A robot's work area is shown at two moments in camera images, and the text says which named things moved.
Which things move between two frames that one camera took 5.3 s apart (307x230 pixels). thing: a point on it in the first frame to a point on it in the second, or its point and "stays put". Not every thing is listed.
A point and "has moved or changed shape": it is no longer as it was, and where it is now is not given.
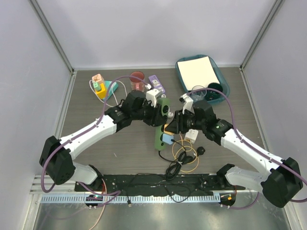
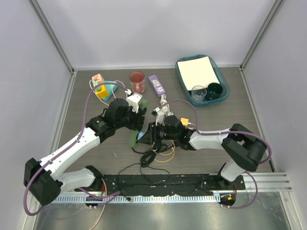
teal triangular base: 108,86 stays put
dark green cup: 212,95 stays put
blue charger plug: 167,138 has moved or changed shape
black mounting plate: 161,184 stays put
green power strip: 164,103 has moved or changed shape
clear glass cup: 198,96 stays put
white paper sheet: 197,72 stays put
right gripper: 178,126 to 151,134
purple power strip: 156,83 stays put
